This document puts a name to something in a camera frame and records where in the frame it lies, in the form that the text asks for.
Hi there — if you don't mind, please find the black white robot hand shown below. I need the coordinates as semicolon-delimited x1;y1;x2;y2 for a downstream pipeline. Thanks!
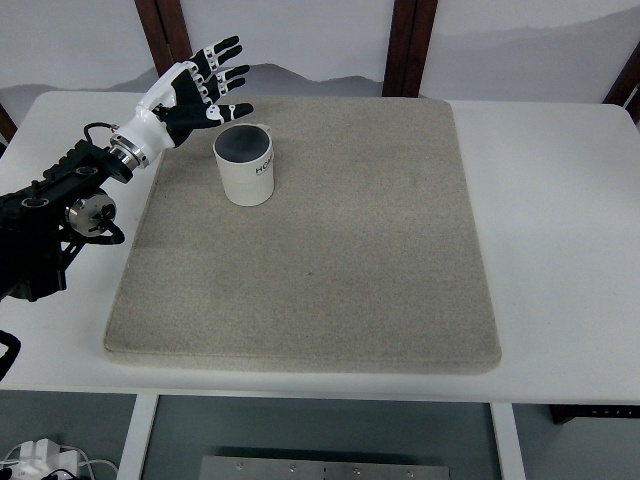
119;34;255;157

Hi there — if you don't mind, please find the white ribbed cup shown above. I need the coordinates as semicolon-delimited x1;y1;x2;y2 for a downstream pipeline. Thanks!
212;123;277;207

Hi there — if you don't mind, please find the grey square mat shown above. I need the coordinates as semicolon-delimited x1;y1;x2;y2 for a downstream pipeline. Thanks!
103;93;503;377

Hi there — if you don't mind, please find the white table leg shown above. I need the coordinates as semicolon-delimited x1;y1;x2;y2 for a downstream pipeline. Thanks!
489;402;527;480
118;394;160;480

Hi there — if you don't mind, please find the white power strip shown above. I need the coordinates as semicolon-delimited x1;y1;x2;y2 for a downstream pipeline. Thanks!
0;437;84;480

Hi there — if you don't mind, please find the grey metal plate with screws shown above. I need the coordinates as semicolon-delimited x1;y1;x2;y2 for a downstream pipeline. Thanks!
198;454;454;480

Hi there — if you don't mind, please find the brown wooden furniture foot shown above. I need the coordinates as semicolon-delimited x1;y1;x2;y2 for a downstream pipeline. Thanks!
549;403;640;426

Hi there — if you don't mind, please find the brown wooden screen post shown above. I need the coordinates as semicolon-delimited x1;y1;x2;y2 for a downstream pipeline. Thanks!
0;102;19;147
134;0;196;79
603;42;640;124
382;0;440;99

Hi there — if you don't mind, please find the white cable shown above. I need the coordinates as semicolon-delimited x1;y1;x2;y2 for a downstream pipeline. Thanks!
74;457;121;480

